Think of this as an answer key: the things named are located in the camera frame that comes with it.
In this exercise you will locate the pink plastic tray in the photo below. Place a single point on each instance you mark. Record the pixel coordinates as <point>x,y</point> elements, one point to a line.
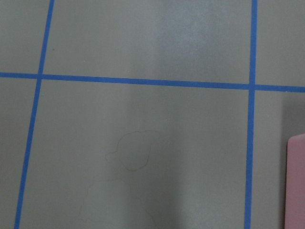
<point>295,183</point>

